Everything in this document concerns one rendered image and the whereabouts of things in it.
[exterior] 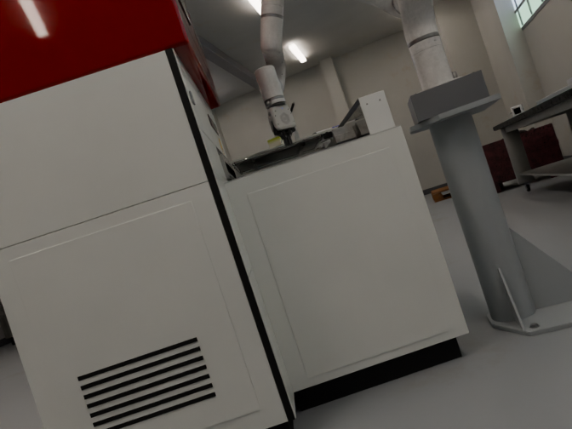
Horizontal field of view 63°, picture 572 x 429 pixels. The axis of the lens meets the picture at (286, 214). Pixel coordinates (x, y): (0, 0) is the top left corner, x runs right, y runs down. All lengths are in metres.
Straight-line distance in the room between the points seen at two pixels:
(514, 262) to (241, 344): 1.06
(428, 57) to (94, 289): 1.40
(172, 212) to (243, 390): 0.56
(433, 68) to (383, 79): 9.79
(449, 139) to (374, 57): 9.99
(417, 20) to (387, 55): 9.87
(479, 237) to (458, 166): 0.27
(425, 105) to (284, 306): 0.88
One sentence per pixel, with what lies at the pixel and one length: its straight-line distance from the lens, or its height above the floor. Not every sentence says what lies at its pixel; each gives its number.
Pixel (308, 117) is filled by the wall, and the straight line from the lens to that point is 11.74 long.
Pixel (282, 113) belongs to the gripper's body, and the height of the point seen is 1.04.
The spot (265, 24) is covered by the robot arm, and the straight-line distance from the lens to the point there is 1.98.
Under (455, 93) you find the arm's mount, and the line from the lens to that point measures 1.82.
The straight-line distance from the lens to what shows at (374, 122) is 1.70.
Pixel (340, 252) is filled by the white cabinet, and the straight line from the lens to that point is 1.59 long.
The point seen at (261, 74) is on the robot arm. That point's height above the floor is 1.21.
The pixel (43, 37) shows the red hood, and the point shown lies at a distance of 1.61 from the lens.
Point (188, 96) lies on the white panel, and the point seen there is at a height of 1.07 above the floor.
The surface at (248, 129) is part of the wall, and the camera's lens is 12.08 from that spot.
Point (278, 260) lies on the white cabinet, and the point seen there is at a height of 0.52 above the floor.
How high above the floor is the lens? 0.66
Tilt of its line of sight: level
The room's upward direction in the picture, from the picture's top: 18 degrees counter-clockwise
